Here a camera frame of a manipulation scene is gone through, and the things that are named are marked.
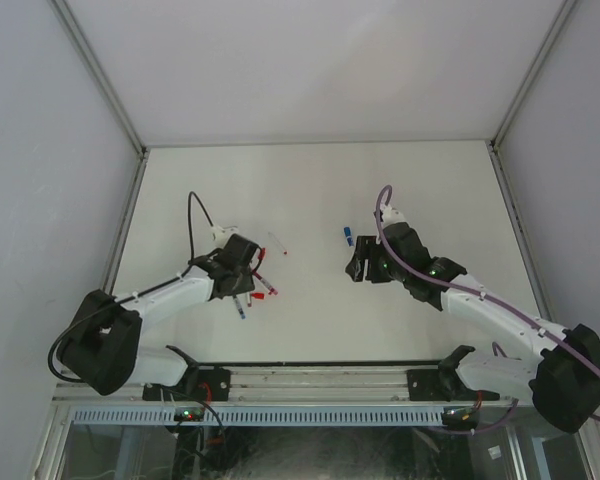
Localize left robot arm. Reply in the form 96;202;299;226
47;233;262;396

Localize red white pen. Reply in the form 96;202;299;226
252;271;278;295

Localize black cable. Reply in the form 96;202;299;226
47;191;231;385

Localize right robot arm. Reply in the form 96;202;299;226
345;222;600;433

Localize thin red tipped refill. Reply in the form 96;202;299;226
268;231;288;256

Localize white marker blue end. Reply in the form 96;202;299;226
343;226;354;247

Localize aluminium rail frame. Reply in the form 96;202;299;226
53;355;539;406

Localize perforated blue cable tray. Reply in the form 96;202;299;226
70;405;445;427

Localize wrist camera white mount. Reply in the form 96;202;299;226
380;204;406;229
211;225;239;248

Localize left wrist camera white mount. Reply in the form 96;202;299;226
211;225;239;248

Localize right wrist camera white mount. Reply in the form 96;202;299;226
380;204;406;229

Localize white pen blue print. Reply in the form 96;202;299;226
232;296;246;320

